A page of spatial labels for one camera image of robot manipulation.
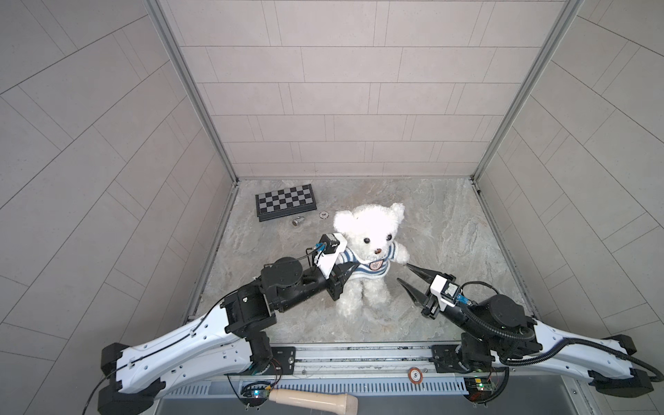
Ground blue white striped knit sweater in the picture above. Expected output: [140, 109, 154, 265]
[336, 242, 398, 281]

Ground white plush teddy bear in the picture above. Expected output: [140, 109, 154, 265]
[334, 202, 410, 319]

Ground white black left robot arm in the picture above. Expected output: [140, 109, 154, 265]
[98, 257, 359, 414]

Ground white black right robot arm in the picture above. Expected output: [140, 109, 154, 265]
[400, 265, 663, 398]

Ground red round sticker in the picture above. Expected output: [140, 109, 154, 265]
[407, 367, 423, 385]

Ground right green circuit board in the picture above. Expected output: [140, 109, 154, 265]
[463, 377, 495, 402]

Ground green circuit board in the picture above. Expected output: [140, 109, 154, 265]
[239, 381, 273, 407]
[463, 377, 495, 402]

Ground folded black chess board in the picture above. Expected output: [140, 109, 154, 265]
[255, 184, 317, 222]

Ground left green circuit board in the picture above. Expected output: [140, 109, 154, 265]
[239, 381, 273, 407]

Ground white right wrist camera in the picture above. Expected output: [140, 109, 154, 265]
[429, 274, 472, 312]

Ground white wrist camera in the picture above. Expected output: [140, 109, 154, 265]
[313, 233, 348, 279]
[429, 274, 472, 312]

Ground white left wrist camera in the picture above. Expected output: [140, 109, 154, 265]
[313, 233, 348, 279]

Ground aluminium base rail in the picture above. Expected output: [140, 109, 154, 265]
[169, 342, 506, 397]

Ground beige wooden handle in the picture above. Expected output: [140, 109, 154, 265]
[268, 389, 359, 415]

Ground aluminium corner frame post right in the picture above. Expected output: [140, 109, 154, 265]
[470, 0, 584, 187]

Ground aluminium corner frame post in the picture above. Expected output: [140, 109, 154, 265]
[470, 0, 584, 187]
[144, 0, 239, 187]

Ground aluminium corner frame post left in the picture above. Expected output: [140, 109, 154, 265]
[144, 0, 239, 187]

